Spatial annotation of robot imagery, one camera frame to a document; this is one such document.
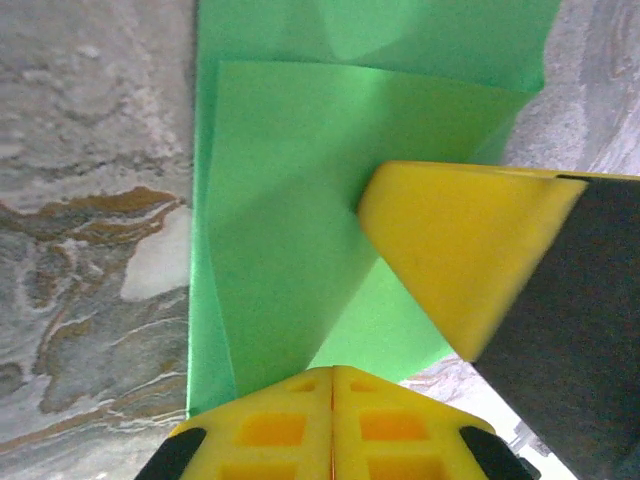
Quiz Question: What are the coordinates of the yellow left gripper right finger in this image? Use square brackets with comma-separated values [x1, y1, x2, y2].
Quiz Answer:
[332, 366, 536, 480]

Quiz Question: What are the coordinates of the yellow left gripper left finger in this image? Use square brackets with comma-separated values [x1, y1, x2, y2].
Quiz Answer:
[134, 366, 335, 480]

